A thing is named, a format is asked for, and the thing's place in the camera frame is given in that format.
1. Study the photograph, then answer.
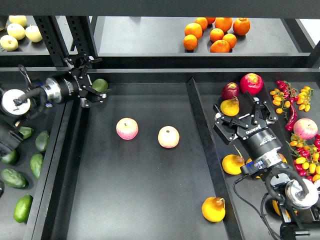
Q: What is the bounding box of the orange front centre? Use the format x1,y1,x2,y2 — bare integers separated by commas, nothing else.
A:
210,39,230,53

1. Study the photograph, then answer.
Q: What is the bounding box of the pale yellow pear middle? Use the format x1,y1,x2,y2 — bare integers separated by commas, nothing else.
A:
6,23,26,41

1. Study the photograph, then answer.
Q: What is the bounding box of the dark avocado tray edge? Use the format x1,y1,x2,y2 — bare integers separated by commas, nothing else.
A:
35,130,50,153

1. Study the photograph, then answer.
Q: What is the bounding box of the pink red apple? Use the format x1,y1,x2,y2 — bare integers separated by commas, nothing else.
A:
116,117,139,141

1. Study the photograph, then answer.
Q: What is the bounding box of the dark green avocado tray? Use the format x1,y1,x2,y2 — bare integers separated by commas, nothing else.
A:
0,168,28,189

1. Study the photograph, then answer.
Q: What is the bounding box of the orange back large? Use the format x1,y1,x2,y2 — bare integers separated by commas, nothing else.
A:
214,17,233,33

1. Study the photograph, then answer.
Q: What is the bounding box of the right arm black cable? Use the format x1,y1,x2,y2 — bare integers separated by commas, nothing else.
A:
232,174,283,240

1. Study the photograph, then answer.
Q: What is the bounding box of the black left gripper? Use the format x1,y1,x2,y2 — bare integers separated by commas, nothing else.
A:
46,51,112,108

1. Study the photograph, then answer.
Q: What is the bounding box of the red chili pepper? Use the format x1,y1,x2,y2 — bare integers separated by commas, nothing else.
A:
285,104,297,131

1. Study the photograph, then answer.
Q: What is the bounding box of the green avocado lower edge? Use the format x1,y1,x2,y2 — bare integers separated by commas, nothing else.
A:
30,153,44,180

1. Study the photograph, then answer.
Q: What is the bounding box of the black metal shelf frame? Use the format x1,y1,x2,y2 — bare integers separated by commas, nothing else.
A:
0,0,320,69

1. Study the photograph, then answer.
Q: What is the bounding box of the bright red apple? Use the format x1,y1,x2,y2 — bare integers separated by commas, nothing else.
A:
239,73,264,95

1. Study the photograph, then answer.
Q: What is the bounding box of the dark avocado left middle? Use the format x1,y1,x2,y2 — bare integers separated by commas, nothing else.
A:
19,126,34,140

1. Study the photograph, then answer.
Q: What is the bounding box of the yellow cherry tomato cluster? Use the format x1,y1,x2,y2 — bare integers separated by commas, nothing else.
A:
296,86,313,112

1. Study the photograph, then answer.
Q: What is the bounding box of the pale yellow pear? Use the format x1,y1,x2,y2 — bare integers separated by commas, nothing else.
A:
0,35,19,52
9,15,27,27
25,25,43,43
6,23,26,41

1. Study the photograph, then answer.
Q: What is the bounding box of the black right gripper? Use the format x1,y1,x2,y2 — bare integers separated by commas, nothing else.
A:
213,91,283,160

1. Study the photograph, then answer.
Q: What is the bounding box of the dark purple apple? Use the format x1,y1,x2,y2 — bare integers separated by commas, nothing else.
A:
221,82,240,100

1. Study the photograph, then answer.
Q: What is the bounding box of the orange far right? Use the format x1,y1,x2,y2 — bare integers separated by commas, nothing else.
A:
232,17,251,36

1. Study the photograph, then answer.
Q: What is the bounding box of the pale yellow pear right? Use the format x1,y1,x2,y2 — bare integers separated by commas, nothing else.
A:
25,25,43,43

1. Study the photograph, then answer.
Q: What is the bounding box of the orange front right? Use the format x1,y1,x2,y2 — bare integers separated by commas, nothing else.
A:
222,33,237,50

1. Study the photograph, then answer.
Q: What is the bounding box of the pink apple right tray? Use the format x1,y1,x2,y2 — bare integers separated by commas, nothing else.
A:
293,118,318,140

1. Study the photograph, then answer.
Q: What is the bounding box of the pale pink apple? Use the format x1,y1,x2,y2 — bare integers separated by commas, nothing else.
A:
157,125,180,149

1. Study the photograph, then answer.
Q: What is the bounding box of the pale yellow pear back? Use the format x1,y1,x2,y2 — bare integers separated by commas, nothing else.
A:
9,15,27,27

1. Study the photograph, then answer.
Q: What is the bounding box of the orange cherry tomato cluster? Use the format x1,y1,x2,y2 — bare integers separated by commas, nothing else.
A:
269,88,291,114

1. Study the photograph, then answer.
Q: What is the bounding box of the orange upper left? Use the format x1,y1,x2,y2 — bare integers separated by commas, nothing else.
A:
184,22,203,39

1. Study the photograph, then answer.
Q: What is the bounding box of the dark avocado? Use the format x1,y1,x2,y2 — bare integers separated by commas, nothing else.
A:
1,149,18,164
19,126,34,140

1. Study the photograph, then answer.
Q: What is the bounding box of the pale yellow pear front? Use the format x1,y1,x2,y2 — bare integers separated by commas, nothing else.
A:
0,35,19,52

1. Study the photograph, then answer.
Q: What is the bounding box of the dark avocado far left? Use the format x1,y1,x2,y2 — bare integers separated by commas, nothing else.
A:
1,149,18,164

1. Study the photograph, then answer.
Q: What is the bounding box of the orange front left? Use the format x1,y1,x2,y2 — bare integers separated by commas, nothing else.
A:
183,34,198,51

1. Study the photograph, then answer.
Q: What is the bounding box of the mixed cherry tomato pile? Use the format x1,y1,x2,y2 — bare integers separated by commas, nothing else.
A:
286,133,320,183

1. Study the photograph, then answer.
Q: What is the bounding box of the yellow pear tray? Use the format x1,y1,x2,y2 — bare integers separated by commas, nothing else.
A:
201,197,226,223

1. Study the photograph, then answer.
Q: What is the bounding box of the green avocado tray corner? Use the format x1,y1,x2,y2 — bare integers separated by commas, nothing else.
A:
91,78,109,92

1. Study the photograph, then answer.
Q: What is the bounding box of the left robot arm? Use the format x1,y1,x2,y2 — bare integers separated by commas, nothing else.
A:
0,52,110,157

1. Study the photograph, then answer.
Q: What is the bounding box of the yellow pear behind wrist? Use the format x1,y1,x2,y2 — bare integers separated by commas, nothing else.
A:
246,153,288,179

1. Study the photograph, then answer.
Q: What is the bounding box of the black right tray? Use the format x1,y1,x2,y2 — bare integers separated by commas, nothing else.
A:
185,72,320,240

